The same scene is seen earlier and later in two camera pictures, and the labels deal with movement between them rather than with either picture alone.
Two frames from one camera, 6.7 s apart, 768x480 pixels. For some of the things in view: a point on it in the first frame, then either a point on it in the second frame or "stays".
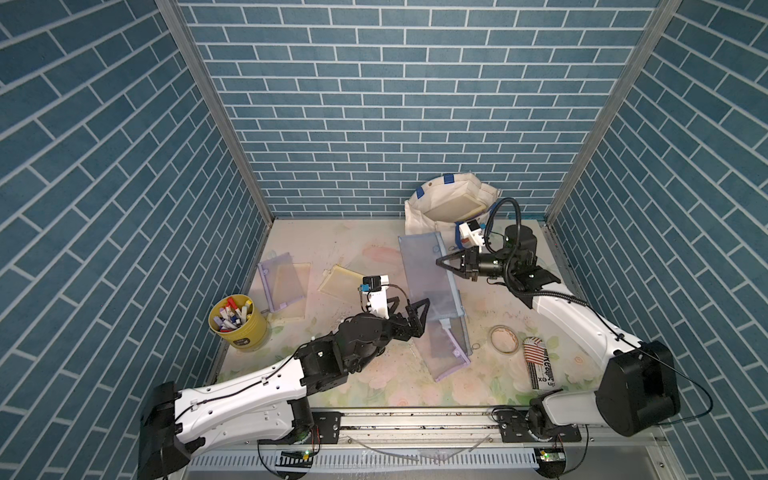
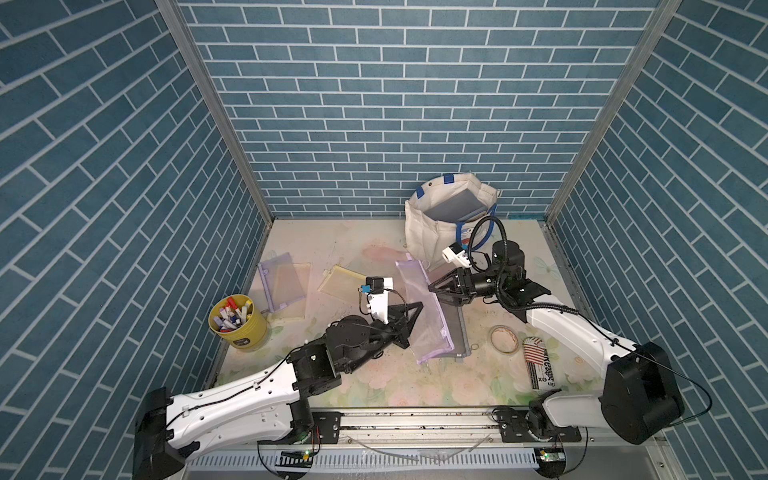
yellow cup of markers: (237, 320) stays
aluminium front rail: (476, 430) stays
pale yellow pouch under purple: (297, 309) stays
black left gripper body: (382, 332) stays
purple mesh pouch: (442, 352) to (428, 330)
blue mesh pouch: (427, 279) to (457, 207)
